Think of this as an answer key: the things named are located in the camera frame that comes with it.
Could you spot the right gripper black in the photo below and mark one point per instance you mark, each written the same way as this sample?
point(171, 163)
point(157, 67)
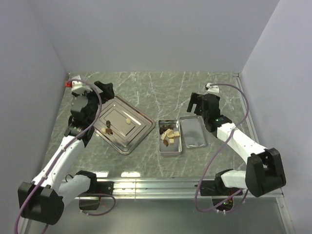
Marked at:
point(195, 99)

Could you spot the metal tin box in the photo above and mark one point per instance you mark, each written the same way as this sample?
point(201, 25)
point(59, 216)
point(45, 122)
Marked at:
point(176, 148)

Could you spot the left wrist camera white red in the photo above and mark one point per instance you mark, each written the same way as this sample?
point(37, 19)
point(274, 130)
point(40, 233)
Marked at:
point(77, 87)

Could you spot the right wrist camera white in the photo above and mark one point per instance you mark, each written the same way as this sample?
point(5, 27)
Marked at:
point(212, 89)

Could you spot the aluminium rail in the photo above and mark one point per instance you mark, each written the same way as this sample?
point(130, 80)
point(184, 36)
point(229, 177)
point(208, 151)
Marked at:
point(249, 121)
point(140, 188)

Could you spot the white round chocolate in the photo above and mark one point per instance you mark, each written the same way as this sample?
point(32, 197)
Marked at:
point(168, 134)

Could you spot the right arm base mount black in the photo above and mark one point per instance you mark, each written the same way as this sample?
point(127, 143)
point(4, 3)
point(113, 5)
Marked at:
point(212, 188)

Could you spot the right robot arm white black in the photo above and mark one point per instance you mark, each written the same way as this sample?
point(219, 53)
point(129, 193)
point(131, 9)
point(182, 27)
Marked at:
point(264, 169)

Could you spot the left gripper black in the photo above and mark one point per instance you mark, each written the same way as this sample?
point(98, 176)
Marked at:
point(107, 91)

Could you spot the steel serving tray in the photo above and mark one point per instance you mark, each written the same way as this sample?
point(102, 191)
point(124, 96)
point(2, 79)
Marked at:
point(123, 125)

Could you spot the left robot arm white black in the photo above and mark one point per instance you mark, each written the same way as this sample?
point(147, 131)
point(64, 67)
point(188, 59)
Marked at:
point(74, 141)

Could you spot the aluminium right side rail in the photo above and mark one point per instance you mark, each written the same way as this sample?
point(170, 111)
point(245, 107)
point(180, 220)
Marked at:
point(249, 121)

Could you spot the brown chocolate tray edge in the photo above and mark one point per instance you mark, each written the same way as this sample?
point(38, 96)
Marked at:
point(161, 131)

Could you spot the brown oval chocolate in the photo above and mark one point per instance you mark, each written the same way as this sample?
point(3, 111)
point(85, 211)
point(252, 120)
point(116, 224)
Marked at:
point(165, 142)

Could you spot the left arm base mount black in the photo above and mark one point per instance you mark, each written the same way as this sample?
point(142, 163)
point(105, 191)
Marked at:
point(97, 189)

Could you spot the metal tin lid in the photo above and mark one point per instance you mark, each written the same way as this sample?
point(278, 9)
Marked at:
point(192, 132)

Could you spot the aluminium front rail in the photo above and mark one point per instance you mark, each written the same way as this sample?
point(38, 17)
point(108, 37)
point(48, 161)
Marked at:
point(140, 188)

